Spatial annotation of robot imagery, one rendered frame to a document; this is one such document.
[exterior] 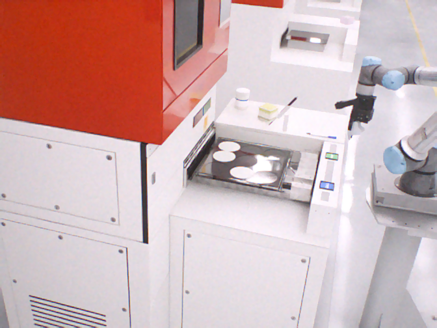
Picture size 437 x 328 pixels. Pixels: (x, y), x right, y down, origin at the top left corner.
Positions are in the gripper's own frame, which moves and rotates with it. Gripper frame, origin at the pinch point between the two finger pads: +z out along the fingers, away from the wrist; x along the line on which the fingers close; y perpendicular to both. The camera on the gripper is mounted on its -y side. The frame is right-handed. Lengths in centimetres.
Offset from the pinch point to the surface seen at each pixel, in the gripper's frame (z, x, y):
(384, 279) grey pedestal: 62, -4, 32
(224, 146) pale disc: 15, -18, -52
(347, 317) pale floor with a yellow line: 102, 10, 19
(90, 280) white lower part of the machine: 53, -93, -66
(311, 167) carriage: 15.8, -9.8, -11.2
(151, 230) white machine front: 23, -86, -42
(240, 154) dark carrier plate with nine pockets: 15.0, -21.5, -41.5
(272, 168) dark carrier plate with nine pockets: 15.1, -24.0, -23.9
